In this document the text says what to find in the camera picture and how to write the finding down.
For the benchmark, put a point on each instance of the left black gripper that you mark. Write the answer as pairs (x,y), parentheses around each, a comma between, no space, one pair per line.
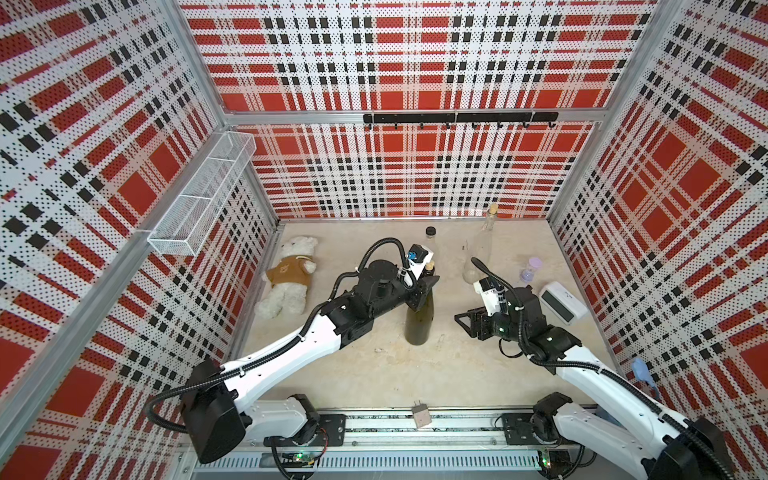
(425,284)

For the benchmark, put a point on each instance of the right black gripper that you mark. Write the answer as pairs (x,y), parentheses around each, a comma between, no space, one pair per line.
(472,316)

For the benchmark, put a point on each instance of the dark green wine bottle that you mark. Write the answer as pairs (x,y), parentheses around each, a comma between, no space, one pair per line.
(418,323)

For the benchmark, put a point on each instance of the small clear black-capped bottle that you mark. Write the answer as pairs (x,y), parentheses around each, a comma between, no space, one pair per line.
(430,240)

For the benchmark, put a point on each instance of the tall clear corked bottle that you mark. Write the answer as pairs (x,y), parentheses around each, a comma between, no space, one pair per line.
(479,246)

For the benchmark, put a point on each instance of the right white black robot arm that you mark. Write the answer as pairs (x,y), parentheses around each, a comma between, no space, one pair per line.
(642,436)

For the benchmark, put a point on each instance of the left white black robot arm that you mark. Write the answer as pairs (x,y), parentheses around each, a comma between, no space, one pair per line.
(220,406)

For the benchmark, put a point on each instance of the purple sand timer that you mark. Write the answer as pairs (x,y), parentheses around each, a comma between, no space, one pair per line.
(534,264)

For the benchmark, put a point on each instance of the white rectangular device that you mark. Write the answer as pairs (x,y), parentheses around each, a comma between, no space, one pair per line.
(564,304)

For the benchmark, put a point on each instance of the small beige plug adapter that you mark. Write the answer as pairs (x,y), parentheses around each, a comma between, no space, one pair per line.
(421,415)

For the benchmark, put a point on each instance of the white teddy bear brown shirt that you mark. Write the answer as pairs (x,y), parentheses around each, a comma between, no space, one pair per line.
(290,279)

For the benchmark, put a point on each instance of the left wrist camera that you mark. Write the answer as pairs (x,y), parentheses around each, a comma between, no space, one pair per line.
(418,256)

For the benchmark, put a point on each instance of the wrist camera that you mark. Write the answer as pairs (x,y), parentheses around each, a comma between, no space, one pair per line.
(418,256)
(492,294)

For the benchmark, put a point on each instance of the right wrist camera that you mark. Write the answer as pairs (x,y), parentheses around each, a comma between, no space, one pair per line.
(492,294)

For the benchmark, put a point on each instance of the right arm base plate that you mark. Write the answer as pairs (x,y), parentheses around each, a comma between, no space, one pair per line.
(519,429)

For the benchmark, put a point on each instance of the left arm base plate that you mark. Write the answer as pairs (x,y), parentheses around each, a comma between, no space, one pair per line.
(326,430)

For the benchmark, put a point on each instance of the black wall hook rail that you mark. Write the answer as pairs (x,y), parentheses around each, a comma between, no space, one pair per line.
(524,118)

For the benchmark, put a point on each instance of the white wire mesh basket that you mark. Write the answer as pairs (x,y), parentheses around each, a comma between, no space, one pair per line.
(184,228)

